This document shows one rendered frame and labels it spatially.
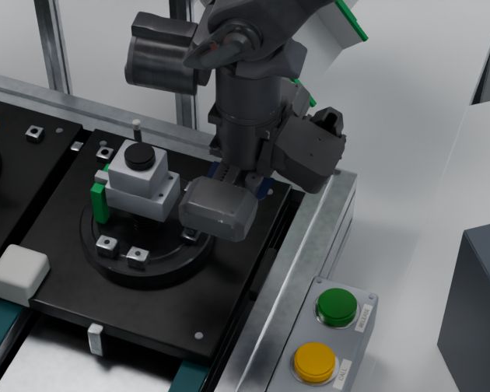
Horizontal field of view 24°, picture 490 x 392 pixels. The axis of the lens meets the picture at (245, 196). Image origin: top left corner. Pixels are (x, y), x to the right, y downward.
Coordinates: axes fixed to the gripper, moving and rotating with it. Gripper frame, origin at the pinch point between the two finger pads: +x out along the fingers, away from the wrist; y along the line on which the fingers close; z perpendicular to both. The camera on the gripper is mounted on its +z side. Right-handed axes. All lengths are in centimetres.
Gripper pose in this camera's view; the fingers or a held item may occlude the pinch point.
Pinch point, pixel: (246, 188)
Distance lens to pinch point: 107.6
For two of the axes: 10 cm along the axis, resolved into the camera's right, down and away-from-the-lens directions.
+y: 3.6, -7.0, 6.1
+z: 9.3, 2.8, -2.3
